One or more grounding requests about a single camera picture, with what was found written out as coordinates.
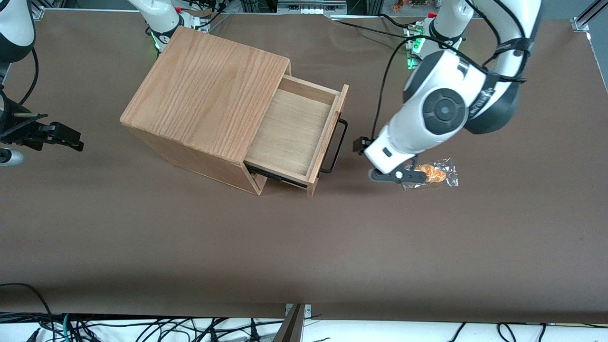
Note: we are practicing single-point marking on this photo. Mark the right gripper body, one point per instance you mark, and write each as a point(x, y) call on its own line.
point(18, 131)

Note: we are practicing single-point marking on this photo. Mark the wooden drawer box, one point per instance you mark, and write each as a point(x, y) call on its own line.
point(289, 133)

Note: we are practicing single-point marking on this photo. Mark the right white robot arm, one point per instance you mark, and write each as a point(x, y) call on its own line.
point(14, 28)

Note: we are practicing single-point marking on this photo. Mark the wooden drawer cabinet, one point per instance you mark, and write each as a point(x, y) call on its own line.
point(204, 90)

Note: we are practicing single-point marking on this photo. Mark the plastic wrapped bread roll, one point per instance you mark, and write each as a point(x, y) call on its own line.
point(434, 175)

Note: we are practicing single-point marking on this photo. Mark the orange background objects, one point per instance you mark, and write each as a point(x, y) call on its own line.
point(399, 5)

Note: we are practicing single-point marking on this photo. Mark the grey equipment rack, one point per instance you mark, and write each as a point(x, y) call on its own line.
point(308, 7)

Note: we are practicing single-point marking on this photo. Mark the dark metal bar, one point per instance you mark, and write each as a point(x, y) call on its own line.
point(290, 330)

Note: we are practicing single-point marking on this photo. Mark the black drawer slide rail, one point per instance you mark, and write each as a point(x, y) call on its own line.
point(280, 179)

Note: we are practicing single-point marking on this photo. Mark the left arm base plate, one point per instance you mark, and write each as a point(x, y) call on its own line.
point(413, 47)

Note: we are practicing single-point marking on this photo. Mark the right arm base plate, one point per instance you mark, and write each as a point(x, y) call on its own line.
point(197, 21)

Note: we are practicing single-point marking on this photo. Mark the small metal bracket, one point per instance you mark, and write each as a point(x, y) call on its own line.
point(308, 311)

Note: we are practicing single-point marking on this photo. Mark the aluminium corner bracket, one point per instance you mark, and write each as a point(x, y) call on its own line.
point(580, 24)

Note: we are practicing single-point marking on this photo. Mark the aluminium frame profile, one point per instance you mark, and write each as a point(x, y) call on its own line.
point(596, 9)

